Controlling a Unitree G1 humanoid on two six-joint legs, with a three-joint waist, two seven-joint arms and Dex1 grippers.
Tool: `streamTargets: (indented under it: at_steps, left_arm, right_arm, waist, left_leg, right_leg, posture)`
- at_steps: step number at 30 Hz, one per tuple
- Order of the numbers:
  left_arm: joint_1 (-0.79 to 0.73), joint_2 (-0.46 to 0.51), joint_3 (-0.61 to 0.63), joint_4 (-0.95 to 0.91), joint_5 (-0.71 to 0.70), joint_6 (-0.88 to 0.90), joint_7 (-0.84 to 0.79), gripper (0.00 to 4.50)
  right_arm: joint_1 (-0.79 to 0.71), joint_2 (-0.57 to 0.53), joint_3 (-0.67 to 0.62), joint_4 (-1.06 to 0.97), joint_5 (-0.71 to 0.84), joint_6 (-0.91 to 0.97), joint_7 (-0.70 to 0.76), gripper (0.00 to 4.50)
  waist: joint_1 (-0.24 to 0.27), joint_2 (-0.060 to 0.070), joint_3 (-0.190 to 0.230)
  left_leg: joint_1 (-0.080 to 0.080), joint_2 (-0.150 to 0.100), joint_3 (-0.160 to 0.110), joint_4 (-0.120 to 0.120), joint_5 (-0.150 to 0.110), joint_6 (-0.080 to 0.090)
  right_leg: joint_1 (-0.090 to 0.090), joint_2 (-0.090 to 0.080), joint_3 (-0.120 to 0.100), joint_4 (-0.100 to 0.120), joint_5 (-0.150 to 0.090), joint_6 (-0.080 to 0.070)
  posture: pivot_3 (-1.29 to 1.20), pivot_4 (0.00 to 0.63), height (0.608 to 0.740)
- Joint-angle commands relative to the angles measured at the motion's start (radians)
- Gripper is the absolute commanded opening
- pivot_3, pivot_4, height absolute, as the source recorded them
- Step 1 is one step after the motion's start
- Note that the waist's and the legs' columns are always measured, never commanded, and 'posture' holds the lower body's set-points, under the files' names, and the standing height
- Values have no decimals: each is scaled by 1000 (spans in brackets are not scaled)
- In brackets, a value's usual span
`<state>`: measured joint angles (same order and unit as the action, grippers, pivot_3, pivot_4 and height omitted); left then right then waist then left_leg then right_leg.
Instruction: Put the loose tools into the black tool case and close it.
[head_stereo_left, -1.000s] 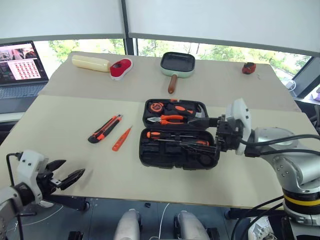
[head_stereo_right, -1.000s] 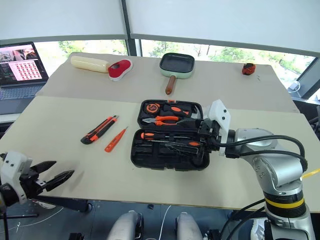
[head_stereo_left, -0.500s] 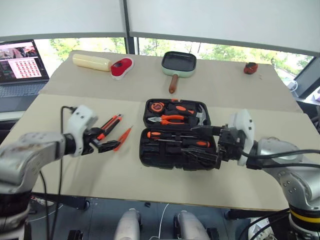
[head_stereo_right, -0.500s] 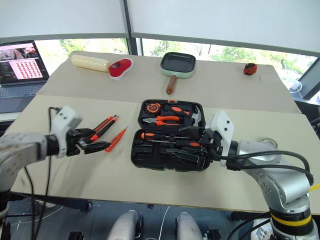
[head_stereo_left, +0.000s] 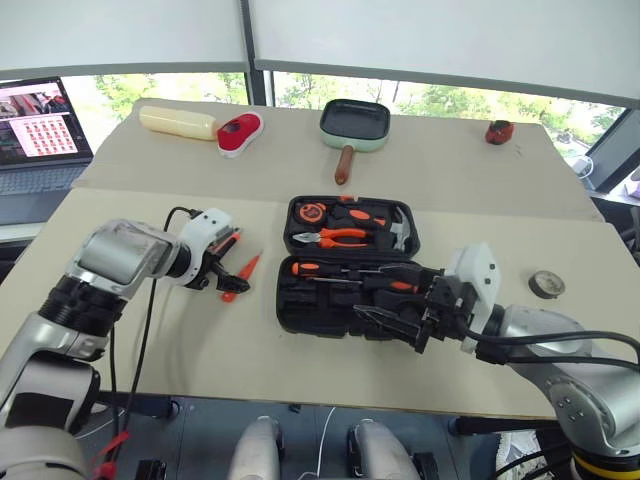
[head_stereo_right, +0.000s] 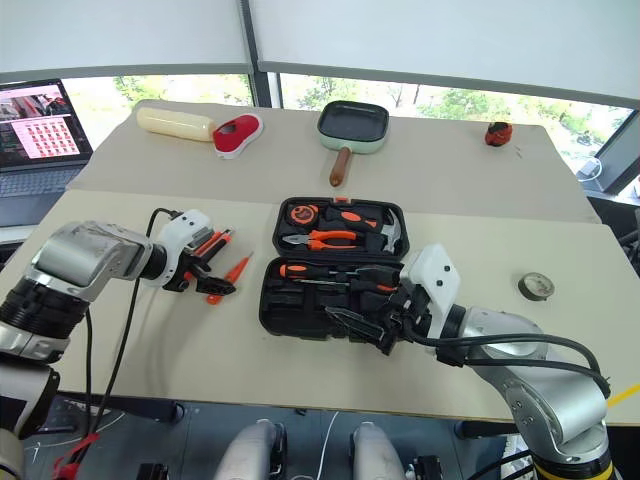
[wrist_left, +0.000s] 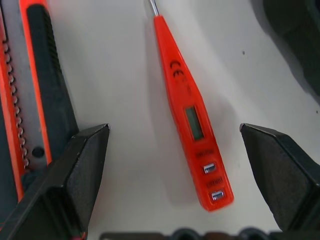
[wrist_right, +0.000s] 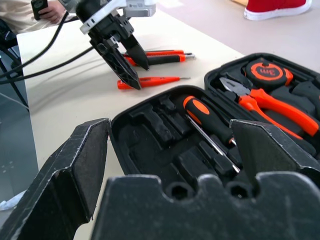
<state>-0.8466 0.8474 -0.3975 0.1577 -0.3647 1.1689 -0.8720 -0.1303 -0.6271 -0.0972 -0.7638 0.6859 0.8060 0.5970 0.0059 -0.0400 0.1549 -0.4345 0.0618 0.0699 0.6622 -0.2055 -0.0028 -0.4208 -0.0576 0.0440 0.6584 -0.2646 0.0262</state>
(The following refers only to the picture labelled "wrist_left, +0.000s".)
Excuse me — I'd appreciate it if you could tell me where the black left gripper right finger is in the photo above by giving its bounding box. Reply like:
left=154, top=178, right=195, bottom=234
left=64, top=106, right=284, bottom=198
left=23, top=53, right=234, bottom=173
left=239, top=122, right=320, bottom=234

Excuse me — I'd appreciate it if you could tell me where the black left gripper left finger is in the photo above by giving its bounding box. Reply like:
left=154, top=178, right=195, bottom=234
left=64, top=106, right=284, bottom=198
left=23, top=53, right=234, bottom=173
left=0, top=123, right=111, bottom=240

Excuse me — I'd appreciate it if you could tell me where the orange black utility knife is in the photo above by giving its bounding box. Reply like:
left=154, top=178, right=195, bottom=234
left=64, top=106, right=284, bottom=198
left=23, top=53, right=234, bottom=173
left=0, top=0, right=80, bottom=203

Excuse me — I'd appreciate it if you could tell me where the orange voltage tester pen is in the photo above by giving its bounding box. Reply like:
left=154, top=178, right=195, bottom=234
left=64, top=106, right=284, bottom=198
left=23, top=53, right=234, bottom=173
left=147, top=0, right=236, bottom=213

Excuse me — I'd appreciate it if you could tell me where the black plastic tool case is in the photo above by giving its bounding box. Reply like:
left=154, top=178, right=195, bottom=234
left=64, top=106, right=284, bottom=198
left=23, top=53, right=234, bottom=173
left=251, top=0, right=320, bottom=97

